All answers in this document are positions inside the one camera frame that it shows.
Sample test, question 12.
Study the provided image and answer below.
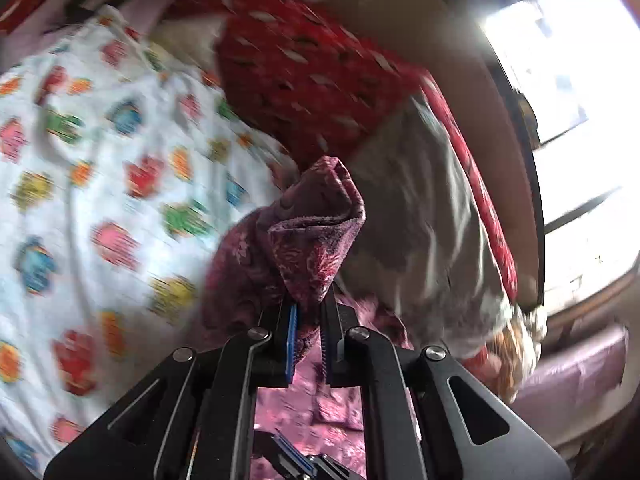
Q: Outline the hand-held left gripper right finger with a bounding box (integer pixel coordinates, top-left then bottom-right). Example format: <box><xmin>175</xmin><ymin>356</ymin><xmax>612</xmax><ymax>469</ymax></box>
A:
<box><xmin>320</xmin><ymin>285</ymin><xmax>571</xmax><ymax>480</ymax></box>

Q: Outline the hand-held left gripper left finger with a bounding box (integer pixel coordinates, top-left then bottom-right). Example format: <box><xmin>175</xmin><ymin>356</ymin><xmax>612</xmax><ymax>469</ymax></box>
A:
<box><xmin>44</xmin><ymin>302</ymin><xmax>301</xmax><ymax>480</ymax></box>

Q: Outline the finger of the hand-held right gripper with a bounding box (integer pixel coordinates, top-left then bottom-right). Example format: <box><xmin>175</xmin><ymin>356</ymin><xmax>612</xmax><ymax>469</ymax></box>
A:
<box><xmin>252</xmin><ymin>427</ymin><xmax>368</xmax><ymax>480</ymax></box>

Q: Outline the maroon patterned small garment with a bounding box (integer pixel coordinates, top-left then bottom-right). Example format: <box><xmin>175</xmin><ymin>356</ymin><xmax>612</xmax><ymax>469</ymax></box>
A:
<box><xmin>192</xmin><ymin>155</ymin><xmax>426</xmax><ymax>480</ymax></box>

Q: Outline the grey cloth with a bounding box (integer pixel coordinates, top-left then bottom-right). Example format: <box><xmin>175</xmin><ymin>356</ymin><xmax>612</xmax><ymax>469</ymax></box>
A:
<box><xmin>335</xmin><ymin>95</ymin><xmax>516</xmax><ymax>361</ymax></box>

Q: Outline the orange white fluffy cloth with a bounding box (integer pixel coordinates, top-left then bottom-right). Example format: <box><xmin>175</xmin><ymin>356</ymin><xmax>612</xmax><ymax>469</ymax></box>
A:
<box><xmin>460</xmin><ymin>300</ymin><xmax>548</xmax><ymax>406</ymax></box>

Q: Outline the white colourful printed bedsheet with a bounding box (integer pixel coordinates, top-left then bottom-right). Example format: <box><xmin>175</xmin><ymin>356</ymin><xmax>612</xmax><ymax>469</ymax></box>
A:
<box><xmin>0</xmin><ymin>7</ymin><xmax>301</xmax><ymax>476</ymax></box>

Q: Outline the pink padded ledge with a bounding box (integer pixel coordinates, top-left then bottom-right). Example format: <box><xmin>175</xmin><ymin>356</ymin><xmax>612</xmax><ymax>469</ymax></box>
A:
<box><xmin>510</xmin><ymin>325</ymin><xmax>631</xmax><ymax>411</ymax></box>

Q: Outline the red printed blanket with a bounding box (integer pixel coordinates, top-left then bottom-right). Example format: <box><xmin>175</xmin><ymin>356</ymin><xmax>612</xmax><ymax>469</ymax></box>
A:
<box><xmin>0</xmin><ymin>0</ymin><xmax>518</xmax><ymax>303</ymax></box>

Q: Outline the cream pillow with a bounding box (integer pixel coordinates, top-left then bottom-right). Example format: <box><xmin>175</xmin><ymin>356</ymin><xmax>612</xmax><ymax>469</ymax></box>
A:
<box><xmin>150</xmin><ymin>14</ymin><xmax>228</xmax><ymax>68</ymax></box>

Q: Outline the bright window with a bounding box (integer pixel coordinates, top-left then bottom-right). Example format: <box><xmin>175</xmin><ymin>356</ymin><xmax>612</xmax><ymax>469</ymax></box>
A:
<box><xmin>480</xmin><ymin>0</ymin><xmax>640</xmax><ymax>311</ymax></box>

